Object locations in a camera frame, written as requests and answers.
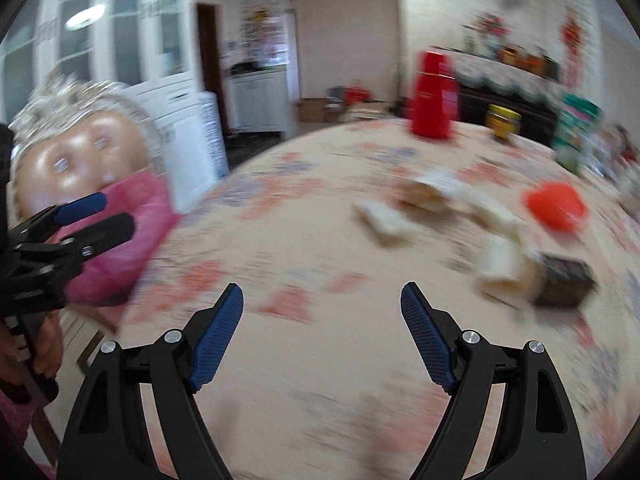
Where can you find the person's pink garment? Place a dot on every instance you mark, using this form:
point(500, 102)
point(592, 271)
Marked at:
point(12, 425)

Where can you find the bin with pink liner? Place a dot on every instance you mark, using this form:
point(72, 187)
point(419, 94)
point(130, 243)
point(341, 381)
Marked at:
point(140, 220)

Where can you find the dark wooden door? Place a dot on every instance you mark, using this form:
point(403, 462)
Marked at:
point(209, 55)

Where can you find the floral tablecloth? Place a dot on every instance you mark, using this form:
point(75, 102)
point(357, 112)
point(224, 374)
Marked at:
point(325, 260)

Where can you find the red thermos flask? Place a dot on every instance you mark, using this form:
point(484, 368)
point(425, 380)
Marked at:
point(435, 105)

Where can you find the tall white glass-door cabinet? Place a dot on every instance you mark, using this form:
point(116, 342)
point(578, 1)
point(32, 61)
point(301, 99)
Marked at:
point(125, 10)

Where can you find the vase with pink flowers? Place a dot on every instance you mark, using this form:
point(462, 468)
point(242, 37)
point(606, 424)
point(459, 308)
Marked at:
point(490, 32)

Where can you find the black piano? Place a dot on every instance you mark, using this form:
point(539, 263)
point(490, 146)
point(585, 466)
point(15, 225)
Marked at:
point(470, 105)

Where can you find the pale paper packet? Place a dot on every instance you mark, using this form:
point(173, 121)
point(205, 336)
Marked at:
point(502, 265)

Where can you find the small white cabinet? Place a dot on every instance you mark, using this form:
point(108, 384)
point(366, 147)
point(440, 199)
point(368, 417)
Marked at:
point(257, 100)

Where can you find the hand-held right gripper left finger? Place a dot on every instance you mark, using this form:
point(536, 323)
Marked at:
point(215, 340)

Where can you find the red knot hanging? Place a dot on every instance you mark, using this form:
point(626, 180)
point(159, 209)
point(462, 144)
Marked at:
point(573, 40)

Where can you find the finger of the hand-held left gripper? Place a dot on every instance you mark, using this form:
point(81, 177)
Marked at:
point(107, 232)
point(80, 207)

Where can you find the dark box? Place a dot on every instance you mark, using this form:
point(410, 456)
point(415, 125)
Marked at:
point(565, 277)

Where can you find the orange foam fruit net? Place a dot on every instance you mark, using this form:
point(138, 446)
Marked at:
point(555, 205)

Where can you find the fringed lace cloth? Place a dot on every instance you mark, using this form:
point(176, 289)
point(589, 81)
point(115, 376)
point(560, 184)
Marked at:
point(480, 67)

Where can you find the white cardboard box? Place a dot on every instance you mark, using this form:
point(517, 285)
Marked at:
point(382, 220)

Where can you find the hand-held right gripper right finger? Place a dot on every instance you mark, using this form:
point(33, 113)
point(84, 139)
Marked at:
point(430, 340)

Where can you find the green snack bag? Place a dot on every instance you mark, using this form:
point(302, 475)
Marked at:
point(575, 132)

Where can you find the yellow-lid glass jar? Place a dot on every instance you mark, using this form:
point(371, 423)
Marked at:
point(502, 122)

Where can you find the white lattice screen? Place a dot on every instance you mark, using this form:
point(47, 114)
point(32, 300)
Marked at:
point(265, 30)

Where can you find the white carved stand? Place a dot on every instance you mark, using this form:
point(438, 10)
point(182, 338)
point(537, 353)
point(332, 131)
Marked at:
point(212, 135)

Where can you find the person's left hand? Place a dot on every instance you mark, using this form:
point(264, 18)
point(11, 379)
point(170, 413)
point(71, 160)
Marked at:
point(50, 350)

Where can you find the ornate beige padded chair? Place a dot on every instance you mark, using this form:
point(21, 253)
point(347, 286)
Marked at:
point(75, 150)

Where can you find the small white orange box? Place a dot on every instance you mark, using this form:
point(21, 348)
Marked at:
point(432, 190)

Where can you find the red bag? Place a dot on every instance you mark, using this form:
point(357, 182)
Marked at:
point(356, 95)

